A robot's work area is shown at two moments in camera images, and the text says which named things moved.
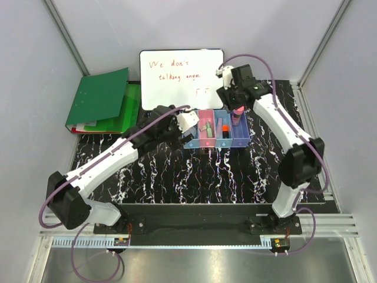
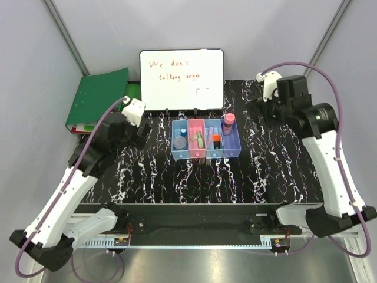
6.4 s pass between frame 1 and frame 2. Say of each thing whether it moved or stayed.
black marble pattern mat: stayed
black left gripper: moved
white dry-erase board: stayed
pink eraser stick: moved
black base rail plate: stayed
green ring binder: stayed
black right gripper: moved
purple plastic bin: moved
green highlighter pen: moved
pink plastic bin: moved
